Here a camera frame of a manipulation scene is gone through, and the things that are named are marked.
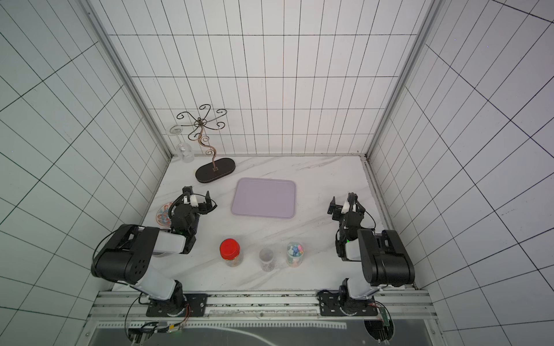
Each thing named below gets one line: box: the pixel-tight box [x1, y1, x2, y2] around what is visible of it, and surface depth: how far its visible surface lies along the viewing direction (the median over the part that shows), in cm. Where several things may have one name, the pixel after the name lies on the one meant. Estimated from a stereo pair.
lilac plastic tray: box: [231, 177, 297, 220], surface depth 104 cm
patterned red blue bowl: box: [155, 201, 174, 227], surface depth 94 cm
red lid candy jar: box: [219, 237, 242, 267], surface depth 76 cm
